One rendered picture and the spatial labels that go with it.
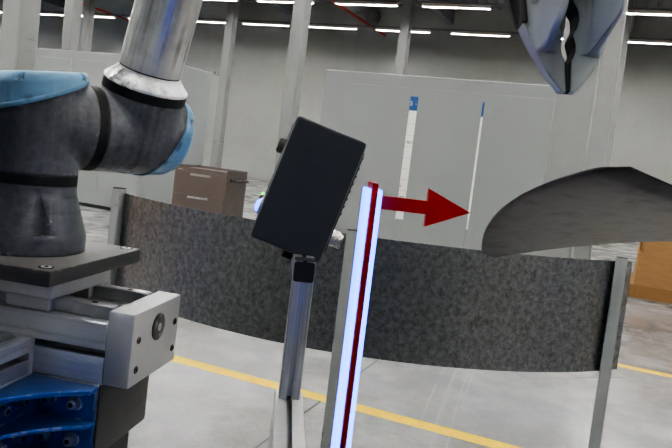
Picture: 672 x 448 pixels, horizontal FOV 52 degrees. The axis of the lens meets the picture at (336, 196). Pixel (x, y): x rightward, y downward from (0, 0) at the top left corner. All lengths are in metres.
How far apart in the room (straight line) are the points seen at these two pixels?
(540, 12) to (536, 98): 6.06
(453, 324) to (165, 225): 1.10
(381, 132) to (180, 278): 4.51
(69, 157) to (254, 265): 1.52
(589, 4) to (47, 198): 0.66
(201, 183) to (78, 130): 6.39
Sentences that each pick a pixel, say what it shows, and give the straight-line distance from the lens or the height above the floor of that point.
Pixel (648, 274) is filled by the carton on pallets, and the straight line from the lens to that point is 8.61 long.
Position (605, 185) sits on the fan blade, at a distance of 0.39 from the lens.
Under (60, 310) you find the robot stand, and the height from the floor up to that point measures 0.98.
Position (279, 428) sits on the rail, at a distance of 0.91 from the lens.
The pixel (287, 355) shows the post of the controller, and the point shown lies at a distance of 0.98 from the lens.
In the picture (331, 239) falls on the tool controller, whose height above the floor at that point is 1.08.
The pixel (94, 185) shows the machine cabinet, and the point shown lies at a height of 0.33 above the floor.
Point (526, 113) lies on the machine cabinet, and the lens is 6.55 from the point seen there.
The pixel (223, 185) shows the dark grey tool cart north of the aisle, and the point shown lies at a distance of 7.18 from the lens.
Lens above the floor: 1.21
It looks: 3 degrees down
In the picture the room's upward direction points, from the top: 7 degrees clockwise
